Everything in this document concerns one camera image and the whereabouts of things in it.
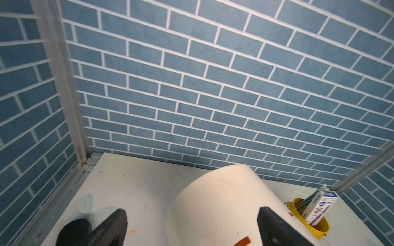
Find blue white pencil box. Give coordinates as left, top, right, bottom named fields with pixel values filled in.
left=301, top=191, right=338, bottom=226

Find yellow metal bucket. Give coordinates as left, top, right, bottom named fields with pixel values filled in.
left=285, top=198, right=330, bottom=240

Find white round drawer cabinet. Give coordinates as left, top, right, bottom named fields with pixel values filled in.
left=165, top=165, right=319, bottom=246

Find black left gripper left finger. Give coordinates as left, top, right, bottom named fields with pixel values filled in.
left=81, top=209, right=128, bottom=246

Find black oval case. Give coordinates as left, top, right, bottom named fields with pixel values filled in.
left=55, top=218, right=92, bottom=246

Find pencils in bucket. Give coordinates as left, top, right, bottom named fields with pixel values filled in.
left=296, top=184, right=330, bottom=215

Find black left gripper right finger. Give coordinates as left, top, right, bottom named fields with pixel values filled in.
left=257, top=207, right=312, bottom=246

